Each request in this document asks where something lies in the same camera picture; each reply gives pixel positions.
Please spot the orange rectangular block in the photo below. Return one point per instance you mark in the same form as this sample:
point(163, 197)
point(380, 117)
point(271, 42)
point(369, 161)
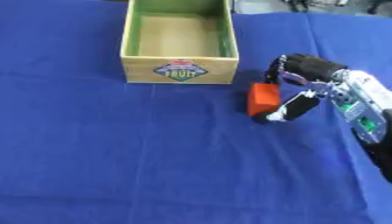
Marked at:
point(263, 99)

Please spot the tan cardboard box green inside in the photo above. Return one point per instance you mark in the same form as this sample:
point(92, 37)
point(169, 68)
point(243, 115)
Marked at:
point(179, 43)

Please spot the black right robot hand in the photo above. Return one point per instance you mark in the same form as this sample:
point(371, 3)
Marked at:
point(309, 66)

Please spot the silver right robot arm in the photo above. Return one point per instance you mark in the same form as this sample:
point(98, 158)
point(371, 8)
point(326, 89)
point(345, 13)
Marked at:
point(363, 108)

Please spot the black tripod legs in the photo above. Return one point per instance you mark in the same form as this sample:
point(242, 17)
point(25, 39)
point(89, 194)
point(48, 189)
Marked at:
point(301, 4)

